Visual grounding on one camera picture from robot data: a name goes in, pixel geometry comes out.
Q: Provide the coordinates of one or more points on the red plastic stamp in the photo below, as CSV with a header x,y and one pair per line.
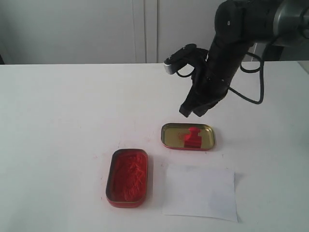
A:
x,y
193,139

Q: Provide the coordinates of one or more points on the red ink pad tin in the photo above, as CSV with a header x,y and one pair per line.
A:
x,y
128,178

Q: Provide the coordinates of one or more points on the gold tin lid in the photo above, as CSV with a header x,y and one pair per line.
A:
x,y
172,136

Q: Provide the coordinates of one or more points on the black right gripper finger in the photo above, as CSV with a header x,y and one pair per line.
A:
x,y
202,106
190,103

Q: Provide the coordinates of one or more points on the white paper sheet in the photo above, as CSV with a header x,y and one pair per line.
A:
x,y
200,192

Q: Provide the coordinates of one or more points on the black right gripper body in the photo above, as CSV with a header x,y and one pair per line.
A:
x,y
205,84

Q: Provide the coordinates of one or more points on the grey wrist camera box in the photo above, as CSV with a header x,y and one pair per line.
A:
x,y
179,59

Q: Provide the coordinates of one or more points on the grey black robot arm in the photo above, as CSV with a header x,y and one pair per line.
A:
x,y
239,24

